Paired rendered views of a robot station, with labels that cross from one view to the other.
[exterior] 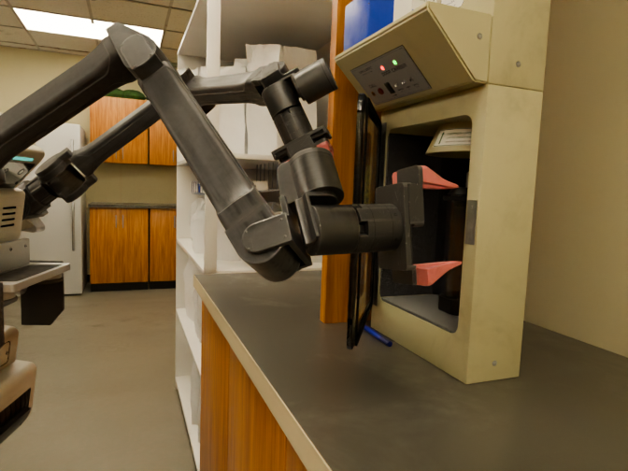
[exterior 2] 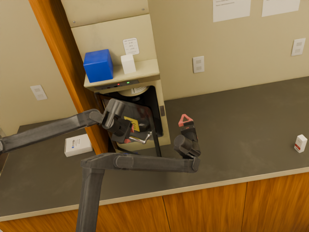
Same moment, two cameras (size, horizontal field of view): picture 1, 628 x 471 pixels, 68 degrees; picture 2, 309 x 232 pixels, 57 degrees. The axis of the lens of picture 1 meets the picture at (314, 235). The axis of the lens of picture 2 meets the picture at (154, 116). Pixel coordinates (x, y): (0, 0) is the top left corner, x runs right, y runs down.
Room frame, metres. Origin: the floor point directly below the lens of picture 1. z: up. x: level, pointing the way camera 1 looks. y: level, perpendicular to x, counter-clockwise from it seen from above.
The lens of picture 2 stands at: (0.33, 0.78, 2.16)
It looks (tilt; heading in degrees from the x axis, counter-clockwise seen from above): 42 degrees down; 294
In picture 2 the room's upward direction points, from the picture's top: 11 degrees counter-clockwise
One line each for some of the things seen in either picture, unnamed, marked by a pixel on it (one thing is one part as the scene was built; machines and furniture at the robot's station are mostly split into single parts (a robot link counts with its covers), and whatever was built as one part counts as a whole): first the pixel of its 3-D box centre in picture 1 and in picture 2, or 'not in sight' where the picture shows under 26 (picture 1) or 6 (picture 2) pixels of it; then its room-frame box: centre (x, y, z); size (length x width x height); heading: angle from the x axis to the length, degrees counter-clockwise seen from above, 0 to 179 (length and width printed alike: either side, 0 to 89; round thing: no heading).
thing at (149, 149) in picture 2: (365, 220); (130, 130); (0.86, -0.09, 1.19); 0.30 x 0.01 x 0.40; 167
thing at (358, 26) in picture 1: (378, 26); (99, 66); (0.93, -0.11, 1.56); 0.10 x 0.10 x 0.09; 22
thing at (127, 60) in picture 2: (414, 13); (128, 63); (0.81, -0.15, 1.54); 0.05 x 0.05 x 0.06; 26
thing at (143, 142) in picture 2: not in sight; (140, 137); (0.79, -0.05, 1.20); 0.10 x 0.05 x 0.03; 167
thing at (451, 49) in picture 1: (399, 67); (123, 80); (0.85, -0.14, 1.46); 0.32 x 0.12 x 0.10; 22
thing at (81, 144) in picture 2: not in sight; (78, 144); (1.27, -0.14, 0.96); 0.16 x 0.12 x 0.04; 27
